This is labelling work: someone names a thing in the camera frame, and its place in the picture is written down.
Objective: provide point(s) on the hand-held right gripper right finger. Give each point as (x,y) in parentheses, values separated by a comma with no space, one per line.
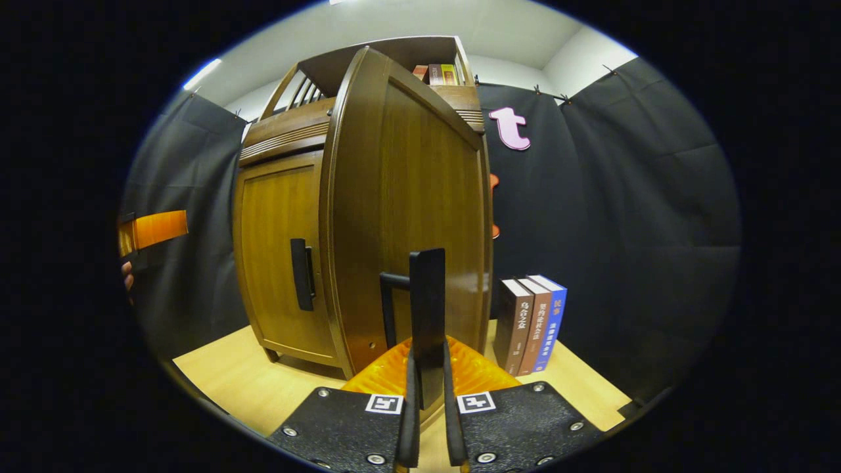
(453,427)

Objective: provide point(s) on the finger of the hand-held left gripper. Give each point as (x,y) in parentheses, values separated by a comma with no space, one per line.
(158,227)

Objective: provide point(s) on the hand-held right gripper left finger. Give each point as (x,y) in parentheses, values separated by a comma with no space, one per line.
(409,427)

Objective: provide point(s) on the wooden cabinet door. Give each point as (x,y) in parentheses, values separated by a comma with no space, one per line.
(420,184)
(272,249)

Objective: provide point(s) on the wooden double-door shoe cabinet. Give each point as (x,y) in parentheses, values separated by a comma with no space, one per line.
(282,135)

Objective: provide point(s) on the dark brown book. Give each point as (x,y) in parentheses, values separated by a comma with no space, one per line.
(512,325)

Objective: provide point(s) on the reddish brown book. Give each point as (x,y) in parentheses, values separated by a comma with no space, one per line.
(537,328)

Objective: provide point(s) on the small ceiling light panel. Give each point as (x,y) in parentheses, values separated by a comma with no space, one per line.
(202,73)

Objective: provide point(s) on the black backdrop cloth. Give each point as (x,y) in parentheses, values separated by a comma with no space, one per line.
(624,230)

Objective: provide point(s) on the maroon book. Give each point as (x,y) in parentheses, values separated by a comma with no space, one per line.
(435,74)

